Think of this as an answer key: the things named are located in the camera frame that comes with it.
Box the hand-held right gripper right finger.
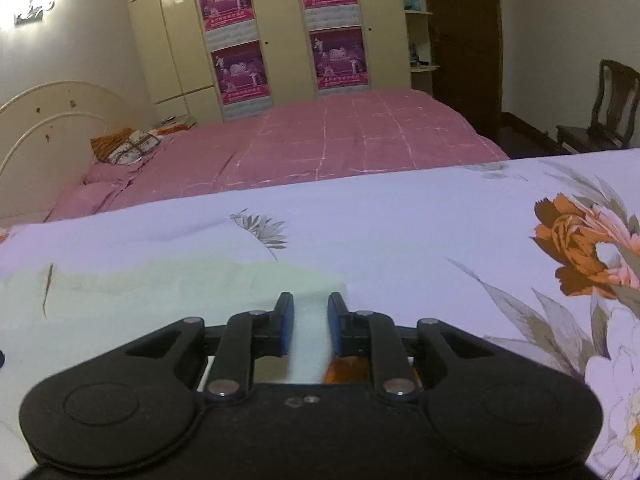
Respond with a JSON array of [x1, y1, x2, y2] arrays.
[[326, 292, 501, 402]]

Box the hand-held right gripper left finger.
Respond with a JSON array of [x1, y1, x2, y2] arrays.
[[125, 292, 294, 400]]

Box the cream towel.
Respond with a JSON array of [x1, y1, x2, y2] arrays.
[[0, 252, 348, 386]]

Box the floral white bedsheet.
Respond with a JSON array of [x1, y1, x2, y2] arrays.
[[0, 147, 640, 480]]

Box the pink checked bed cover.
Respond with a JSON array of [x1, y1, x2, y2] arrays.
[[45, 87, 511, 223]]

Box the checked white pillow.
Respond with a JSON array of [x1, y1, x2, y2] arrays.
[[107, 130, 163, 166]]

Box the orange striped cloth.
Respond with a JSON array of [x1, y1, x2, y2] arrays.
[[90, 127, 136, 163]]

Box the cream wardrobe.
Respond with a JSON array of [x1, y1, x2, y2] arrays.
[[122, 0, 413, 123]]

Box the cream corner shelf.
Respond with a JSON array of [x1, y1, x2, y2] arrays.
[[399, 0, 442, 93]]

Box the dark wooden door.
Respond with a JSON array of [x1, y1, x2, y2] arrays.
[[424, 0, 504, 136]]

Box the cream bed headboard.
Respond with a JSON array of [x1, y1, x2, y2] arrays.
[[0, 80, 132, 221]]

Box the dark wooden chair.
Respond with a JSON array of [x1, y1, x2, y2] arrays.
[[556, 59, 640, 153]]

